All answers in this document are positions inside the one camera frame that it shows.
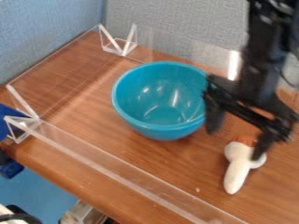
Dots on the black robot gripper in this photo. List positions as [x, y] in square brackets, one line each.
[269, 114]

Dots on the white toy mushroom brown cap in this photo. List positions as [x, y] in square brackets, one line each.
[237, 152]

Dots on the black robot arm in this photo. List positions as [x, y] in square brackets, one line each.
[249, 96]

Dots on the blue plastic bowl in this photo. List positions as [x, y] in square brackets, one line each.
[157, 98]

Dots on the clear acrylic back barrier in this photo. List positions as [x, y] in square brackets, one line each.
[145, 44]

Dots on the clear acrylic barrier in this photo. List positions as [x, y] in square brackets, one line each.
[50, 81]
[145, 44]
[127, 193]

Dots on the clear acrylic front barrier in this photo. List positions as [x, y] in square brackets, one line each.
[127, 193]

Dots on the clear acrylic left barrier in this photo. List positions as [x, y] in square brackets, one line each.
[50, 81]

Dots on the blue clamp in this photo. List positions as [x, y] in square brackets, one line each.
[9, 167]

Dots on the black and white object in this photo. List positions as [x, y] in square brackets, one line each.
[8, 217]

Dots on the clear bracket under table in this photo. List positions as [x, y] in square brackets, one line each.
[82, 214]

